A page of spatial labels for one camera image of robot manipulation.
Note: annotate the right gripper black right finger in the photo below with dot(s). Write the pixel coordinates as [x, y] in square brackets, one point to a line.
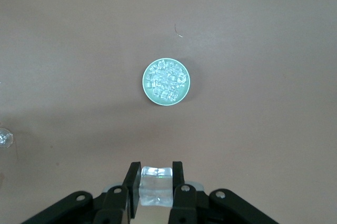
[184, 208]

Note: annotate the brown table cover sheet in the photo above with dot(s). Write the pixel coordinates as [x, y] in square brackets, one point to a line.
[79, 50]

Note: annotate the green round bowl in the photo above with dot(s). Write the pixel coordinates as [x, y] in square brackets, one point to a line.
[158, 101]

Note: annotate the clear stemmed wine glass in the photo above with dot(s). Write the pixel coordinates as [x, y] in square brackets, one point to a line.
[4, 138]

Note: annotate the pile of clear ice cubes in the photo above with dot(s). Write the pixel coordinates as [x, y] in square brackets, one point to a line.
[166, 79]

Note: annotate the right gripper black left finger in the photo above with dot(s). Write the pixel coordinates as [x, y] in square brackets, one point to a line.
[113, 208]

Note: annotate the clear ice cube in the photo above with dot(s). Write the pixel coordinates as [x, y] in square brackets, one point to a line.
[155, 187]

